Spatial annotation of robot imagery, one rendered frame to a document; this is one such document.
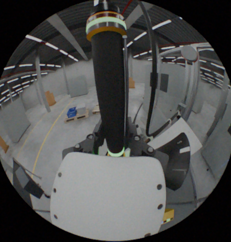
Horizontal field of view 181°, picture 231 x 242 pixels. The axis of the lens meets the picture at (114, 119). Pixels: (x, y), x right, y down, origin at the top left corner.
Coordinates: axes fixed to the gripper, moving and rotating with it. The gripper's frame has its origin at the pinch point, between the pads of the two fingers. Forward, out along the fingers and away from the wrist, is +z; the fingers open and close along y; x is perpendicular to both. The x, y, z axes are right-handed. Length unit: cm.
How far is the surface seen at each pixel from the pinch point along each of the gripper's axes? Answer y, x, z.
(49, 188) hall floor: -155, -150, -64
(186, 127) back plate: 42.2, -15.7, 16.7
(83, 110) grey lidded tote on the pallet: -160, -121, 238
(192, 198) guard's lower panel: 70, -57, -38
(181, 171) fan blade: 15.0, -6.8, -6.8
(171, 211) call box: 35, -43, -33
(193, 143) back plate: 41.0, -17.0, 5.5
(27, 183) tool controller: -57, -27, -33
